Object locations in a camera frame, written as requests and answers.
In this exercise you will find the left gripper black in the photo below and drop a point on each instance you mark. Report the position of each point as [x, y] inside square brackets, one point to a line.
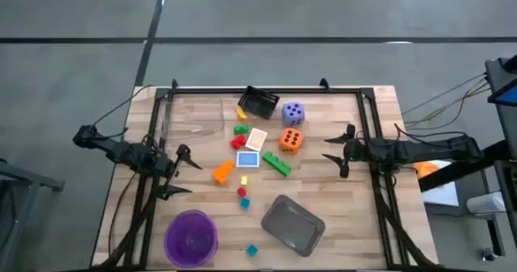
[165, 167]

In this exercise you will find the red toy brick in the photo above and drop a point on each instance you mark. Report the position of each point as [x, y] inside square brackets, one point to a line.
[238, 142]

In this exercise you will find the black plastic basket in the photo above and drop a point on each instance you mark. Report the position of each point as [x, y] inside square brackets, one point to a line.
[258, 102]

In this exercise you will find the white roll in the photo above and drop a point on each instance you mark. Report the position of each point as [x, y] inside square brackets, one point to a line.
[484, 203]

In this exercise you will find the long green toy brick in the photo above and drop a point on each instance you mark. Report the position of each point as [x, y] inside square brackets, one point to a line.
[276, 164]

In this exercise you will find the small red toy cube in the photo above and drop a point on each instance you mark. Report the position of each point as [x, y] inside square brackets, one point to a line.
[241, 192]

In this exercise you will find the short green toy brick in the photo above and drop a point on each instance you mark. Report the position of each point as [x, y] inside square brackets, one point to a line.
[241, 129]

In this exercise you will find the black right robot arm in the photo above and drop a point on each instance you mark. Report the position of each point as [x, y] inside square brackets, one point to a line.
[424, 149]

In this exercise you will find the black beam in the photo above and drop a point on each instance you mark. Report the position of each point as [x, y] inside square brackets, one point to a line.
[464, 167]

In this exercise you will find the orange foam die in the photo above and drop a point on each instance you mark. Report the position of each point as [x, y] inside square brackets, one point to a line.
[291, 141]

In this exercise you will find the black metal frame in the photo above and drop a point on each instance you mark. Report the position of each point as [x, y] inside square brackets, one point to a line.
[303, 90]

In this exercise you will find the purple foam die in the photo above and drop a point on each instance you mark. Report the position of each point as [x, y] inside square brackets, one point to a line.
[292, 114]

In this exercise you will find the black caster wheel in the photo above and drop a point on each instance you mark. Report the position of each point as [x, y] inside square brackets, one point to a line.
[488, 254]

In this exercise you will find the white board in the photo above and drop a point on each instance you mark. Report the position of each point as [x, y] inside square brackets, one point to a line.
[442, 191]

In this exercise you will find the orange object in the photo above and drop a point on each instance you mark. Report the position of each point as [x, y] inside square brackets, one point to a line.
[426, 169]

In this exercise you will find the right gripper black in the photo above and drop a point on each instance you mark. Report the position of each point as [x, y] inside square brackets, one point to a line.
[359, 150]

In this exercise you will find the grey translucent plastic tray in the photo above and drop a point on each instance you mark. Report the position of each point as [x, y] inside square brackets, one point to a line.
[292, 225]

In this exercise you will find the yellow toy brick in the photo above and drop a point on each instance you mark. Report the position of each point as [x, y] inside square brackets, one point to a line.
[242, 114]

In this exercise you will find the small yellow toy cube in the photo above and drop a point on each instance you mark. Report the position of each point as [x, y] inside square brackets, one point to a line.
[243, 180]

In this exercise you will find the grey metal table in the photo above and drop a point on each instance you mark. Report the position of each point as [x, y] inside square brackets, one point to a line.
[24, 179]

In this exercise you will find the clear plastic container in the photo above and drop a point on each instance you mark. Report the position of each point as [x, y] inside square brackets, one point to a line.
[194, 118]

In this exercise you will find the teal toy cube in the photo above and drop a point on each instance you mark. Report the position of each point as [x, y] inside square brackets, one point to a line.
[245, 203]
[251, 250]

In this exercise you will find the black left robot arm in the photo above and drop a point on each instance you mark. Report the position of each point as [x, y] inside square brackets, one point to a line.
[121, 151]

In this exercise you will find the purple plastic bowl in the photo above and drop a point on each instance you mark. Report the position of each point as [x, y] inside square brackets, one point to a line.
[190, 239]

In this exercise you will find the orange toy brick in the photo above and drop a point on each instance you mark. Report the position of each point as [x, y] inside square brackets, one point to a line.
[223, 172]

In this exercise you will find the black frame clamp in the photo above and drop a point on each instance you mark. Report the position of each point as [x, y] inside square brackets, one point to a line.
[323, 84]
[174, 84]

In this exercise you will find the grey cabinet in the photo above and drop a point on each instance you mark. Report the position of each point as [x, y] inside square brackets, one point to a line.
[508, 126]

